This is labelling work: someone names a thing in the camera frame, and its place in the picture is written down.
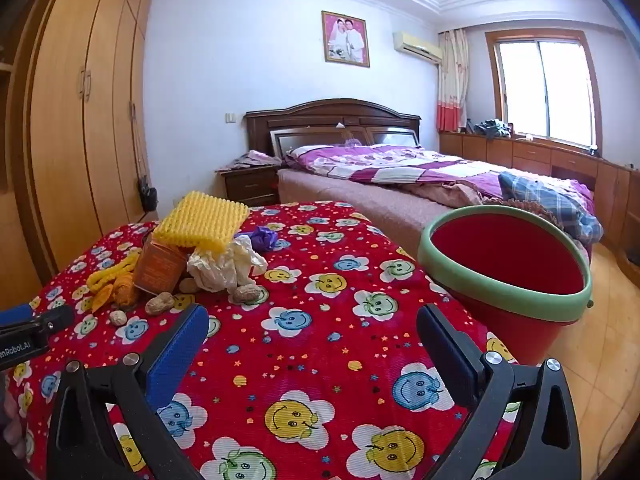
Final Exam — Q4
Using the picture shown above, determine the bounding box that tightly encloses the orange packet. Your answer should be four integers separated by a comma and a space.
134, 238, 190, 295

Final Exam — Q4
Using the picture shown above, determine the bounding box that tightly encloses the purple crumpled wrapper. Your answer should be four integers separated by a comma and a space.
246, 226, 279, 252

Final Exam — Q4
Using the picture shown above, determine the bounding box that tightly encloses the small black bag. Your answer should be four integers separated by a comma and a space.
138, 176, 159, 212

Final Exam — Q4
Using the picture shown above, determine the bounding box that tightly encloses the orange peel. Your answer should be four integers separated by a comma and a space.
91, 276, 139, 313

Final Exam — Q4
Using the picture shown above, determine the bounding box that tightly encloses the purple patterned quilt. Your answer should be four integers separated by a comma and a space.
285, 144, 596, 211

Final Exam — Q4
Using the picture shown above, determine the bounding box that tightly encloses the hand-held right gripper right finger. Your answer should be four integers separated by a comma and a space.
416, 304, 596, 480

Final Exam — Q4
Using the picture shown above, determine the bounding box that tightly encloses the framed wall photo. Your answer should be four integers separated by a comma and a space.
321, 10, 371, 68

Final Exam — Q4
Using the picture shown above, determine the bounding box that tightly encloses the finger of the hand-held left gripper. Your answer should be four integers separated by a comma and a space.
31, 304, 76, 343
0, 304, 35, 330

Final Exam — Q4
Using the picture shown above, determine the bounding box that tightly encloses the dark wooden nightstand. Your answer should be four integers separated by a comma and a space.
216, 162, 282, 207

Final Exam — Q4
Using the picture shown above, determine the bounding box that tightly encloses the long wooden window cabinet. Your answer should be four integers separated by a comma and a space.
439, 130, 640, 261

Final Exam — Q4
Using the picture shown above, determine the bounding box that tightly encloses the wall air conditioner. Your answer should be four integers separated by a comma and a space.
392, 31, 444, 66

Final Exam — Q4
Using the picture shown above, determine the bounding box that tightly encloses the pile of dark clothes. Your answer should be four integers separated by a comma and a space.
465, 118, 516, 141

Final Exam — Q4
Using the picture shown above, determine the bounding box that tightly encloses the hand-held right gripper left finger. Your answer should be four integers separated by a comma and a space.
46, 304, 210, 480

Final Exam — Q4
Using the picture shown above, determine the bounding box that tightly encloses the white tissue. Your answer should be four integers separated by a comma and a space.
186, 234, 269, 293

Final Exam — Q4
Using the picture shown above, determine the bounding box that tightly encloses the person's left hand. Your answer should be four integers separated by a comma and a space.
0, 387, 25, 461

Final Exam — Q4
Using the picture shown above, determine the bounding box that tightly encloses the red bucket with green rim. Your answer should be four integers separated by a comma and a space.
417, 204, 595, 367

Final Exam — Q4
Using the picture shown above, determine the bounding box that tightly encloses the patterned cloth on nightstand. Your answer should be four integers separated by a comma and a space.
216, 149, 282, 173

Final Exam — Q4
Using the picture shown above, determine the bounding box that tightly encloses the red smiley flower tablecloth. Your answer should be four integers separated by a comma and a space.
10, 201, 521, 480

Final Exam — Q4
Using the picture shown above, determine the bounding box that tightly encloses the blue plaid cloth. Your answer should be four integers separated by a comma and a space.
497, 171, 605, 246

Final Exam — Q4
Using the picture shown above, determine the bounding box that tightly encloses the bed with pink sheet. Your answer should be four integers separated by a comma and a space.
276, 145, 596, 266

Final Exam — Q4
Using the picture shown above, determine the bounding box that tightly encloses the wooden framed window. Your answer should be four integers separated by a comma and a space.
484, 29, 608, 151

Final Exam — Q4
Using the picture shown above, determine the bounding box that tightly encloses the dark wooden headboard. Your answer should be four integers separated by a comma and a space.
243, 99, 422, 171

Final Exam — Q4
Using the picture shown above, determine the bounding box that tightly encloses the white and red curtain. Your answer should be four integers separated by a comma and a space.
436, 29, 471, 133

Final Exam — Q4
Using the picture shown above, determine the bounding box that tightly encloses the pink frilled blanket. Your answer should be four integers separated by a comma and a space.
400, 180, 566, 231

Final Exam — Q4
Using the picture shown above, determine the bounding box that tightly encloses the yellow bumpy foam sheet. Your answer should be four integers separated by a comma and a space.
152, 191, 251, 252

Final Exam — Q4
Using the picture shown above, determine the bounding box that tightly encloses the wooden wardrobe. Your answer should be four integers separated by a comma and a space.
0, 0, 153, 311

